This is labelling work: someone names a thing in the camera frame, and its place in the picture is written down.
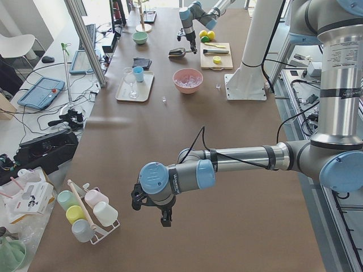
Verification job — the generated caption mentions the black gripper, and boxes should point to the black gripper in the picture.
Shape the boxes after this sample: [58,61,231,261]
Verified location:
[131,183,176,227]
[177,28,197,54]

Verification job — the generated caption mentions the stainless steel ice scoop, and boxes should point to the stainless steel ice scoop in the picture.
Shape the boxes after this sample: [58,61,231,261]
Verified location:
[168,47,196,58]

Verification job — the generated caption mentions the pink bowl of ice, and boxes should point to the pink bowl of ice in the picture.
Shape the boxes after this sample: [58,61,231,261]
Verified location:
[172,68,204,94]

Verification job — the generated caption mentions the wooden cup tree stand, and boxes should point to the wooden cup tree stand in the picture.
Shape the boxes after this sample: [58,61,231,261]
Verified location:
[133,0,152,33]

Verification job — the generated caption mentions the white cup on rack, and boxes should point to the white cup on rack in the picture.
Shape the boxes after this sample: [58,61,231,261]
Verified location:
[93,201,118,227]

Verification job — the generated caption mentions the light blue plastic cup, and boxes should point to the light blue plastic cup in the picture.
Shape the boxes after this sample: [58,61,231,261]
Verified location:
[133,66,144,82]

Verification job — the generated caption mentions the pink cup on rack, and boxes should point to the pink cup on rack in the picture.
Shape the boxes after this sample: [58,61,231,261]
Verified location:
[84,189,109,209]

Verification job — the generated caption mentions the grey blue cup on rack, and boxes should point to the grey blue cup on rack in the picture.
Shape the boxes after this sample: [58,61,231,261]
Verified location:
[71,219,95,243]

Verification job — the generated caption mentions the yellow cup on rack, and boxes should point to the yellow cup on rack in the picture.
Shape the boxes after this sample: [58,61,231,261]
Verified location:
[66,205,86,224]

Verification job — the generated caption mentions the green cup on rack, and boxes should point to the green cup on rack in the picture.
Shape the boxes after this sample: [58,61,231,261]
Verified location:
[57,190,78,211]

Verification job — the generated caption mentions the yellow plastic knife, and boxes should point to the yellow plastic knife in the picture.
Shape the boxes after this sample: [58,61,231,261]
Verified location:
[204,42,226,48]

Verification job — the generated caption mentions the green lime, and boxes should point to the green lime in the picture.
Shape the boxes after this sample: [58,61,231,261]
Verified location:
[201,36,209,43]

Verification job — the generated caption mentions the lower whole yellow lemon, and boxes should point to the lower whole yellow lemon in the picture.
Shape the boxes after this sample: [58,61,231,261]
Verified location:
[199,30,208,38]

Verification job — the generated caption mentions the whole yellow lemon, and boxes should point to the whole yellow lemon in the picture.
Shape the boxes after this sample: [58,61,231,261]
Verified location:
[207,31,216,40]
[199,30,208,38]

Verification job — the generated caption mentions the upper whole yellow lemon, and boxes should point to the upper whole yellow lemon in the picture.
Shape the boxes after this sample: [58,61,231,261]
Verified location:
[207,31,216,40]

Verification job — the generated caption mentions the bamboo cutting board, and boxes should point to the bamboo cutting board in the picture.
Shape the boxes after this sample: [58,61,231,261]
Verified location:
[200,42,233,70]

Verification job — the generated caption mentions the halved lemon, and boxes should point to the halved lemon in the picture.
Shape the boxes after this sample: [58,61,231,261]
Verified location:
[213,56,221,63]

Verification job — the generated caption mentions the black framed glass tray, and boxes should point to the black framed glass tray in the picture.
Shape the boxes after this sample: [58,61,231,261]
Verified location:
[143,11,157,24]

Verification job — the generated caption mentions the folded grey cloth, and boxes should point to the folded grey cloth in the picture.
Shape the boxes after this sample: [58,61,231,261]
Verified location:
[132,58,152,70]

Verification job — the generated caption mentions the pale green bowl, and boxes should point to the pale green bowl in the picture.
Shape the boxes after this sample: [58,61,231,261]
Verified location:
[132,32,148,45]

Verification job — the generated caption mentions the clear wine glass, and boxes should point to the clear wine glass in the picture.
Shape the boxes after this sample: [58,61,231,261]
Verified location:
[123,67,138,99]

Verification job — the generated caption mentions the wooden muddler stick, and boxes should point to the wooden muddler stick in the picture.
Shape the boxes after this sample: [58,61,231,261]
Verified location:
[67,179,96,230]

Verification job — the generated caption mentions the black computer monitor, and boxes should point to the black computer monitor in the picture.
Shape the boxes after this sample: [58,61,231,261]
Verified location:
[109,0,126,37]

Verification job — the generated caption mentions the cream plastic tray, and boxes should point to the cream plastic tray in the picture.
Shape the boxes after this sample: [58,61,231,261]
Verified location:
[115,71,154,103]

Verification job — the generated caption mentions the black keyboard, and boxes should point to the black keyboard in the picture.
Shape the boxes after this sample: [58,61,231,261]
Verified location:
[78,24,96,50]

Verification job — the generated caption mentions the upper blue teach pendant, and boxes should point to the upper blue teach pendant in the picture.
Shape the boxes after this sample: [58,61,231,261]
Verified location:
[69,50,93,75]

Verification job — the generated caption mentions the blue teach pendant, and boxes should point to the blue teach pendant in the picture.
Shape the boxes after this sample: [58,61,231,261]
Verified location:
[17,77,65,110]
[69,50,93,75]

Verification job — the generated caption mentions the lower blue teach pendant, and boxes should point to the lower blue teach pendant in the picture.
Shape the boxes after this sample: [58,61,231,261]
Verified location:
[17,77,65,110]

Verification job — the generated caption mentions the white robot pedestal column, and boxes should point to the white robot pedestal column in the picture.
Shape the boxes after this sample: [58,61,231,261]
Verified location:
[225,0,285,101]

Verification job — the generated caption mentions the white wire cup rack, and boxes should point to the white wire cup rack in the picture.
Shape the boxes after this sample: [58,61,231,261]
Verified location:
[82,183,120,245]

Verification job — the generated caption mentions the aluminium frame post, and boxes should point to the aluminium frame post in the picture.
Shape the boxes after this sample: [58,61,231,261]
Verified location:
[64,0,107,88]

